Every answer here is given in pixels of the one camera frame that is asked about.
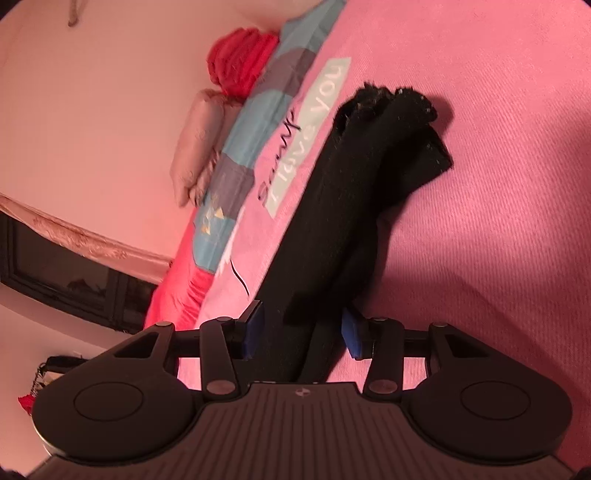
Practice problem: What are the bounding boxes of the stack of red folded clothes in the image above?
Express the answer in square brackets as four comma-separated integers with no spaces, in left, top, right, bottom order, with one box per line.
[206,28,281,102]

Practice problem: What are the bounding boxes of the red blue grey pillow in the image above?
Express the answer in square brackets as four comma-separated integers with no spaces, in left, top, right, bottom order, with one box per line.
[191,0,347,273]

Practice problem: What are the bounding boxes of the black pants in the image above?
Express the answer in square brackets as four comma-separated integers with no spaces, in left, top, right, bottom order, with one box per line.
[256,82,454,384]

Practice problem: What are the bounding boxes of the beige lace curtain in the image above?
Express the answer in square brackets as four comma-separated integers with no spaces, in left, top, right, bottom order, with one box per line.
[0,193,174,280]

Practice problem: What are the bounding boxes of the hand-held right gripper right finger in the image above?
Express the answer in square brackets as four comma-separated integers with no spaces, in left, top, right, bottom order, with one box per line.
[341,308,482,401]

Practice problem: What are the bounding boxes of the dark window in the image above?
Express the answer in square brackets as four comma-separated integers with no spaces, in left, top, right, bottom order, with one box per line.
[0,213,160,334]

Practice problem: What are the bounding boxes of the pink printed blanket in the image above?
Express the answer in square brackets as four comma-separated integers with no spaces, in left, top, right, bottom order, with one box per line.
[178,0,591,430]

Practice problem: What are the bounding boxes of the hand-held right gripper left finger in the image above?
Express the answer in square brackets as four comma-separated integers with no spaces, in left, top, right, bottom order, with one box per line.
[99,300,267,401]

